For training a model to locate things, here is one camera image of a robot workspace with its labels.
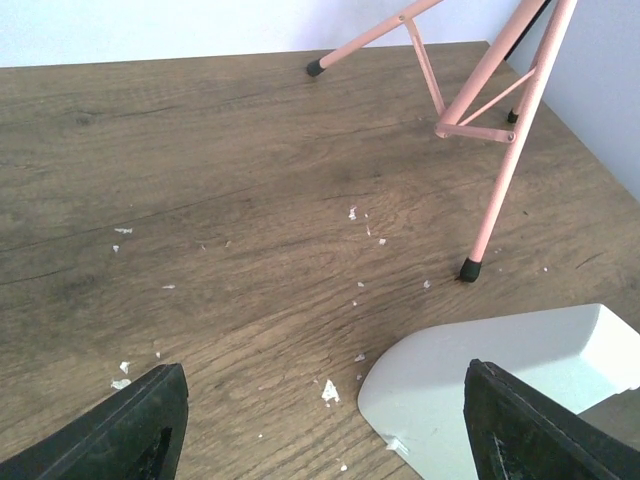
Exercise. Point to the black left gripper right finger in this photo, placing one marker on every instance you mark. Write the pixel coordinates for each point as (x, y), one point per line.
(516, 432)

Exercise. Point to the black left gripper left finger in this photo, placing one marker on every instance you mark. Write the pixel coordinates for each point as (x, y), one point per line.
(136, 433)

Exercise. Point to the white metronome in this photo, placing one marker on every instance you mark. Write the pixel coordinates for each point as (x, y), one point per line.
(413, 396)

